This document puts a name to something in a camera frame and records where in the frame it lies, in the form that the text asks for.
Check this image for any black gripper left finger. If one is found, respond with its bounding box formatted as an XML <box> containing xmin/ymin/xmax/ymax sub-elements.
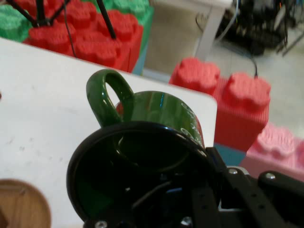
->
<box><xmin>82</xmin><ymin>214</ymin><xmax>192</xmax><ymax>228</ymax></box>

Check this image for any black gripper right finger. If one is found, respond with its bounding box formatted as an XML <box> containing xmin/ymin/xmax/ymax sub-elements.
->
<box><xmin>191</xmin><ymin>146</ymin><xmax>304</xmax><ymax>228</ymax></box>

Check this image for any green enamel mug white lettering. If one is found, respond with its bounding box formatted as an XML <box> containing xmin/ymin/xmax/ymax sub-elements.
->
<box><xmin>66</xmin><ymin>69</ymin><xmax>223</xmax><ymax>228</ymax></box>

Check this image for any green ceramic mug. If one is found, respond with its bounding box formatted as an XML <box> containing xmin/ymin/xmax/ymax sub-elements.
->
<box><xmin>132</xmin><ymin>47</ymin><xmax>248</xmax><ymax>168</ymax></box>

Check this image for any pink foam block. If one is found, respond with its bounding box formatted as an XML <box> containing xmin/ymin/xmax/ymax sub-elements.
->
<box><xmin>239</xmin><ymin>122</ymin><xmax>304</xmax><ymax>184</ymax></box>

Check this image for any brown wooden mug tree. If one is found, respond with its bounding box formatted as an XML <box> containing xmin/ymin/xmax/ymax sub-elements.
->
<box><xmin>0</xmin><ymin>179</ymin><xmax>52</xmax><ymax>228</ymax></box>

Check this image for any black background equipment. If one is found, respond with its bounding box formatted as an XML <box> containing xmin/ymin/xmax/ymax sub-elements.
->
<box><xmin>213</xmin><ymin>0</ymin><xmax>304</xmax><ymax>57</ymax></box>

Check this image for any white table leg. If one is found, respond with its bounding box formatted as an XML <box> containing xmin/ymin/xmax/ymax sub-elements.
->
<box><xmin>151</xmin><ymin>0</ymin><xmax>235</xmax><ymax>61</ymax></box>

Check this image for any large red foam block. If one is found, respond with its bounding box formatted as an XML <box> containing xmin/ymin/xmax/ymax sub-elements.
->
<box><xmin>14</xmin><ymin>0</ymin><xmax>144</xmax><ymax>73</ymax></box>

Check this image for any thin black tripod cable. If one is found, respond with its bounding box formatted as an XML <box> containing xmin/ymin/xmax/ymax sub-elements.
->
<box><xmin>63</xmin><ymin>13</ymin><xmax>77</xmax><ymax>58</ymax></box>

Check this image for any black camera tripod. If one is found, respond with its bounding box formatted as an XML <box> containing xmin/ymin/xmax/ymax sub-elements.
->
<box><xmin>6</xmin><ymin>0</ymin><xmax>117</xmax><ymax>40</ymax></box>

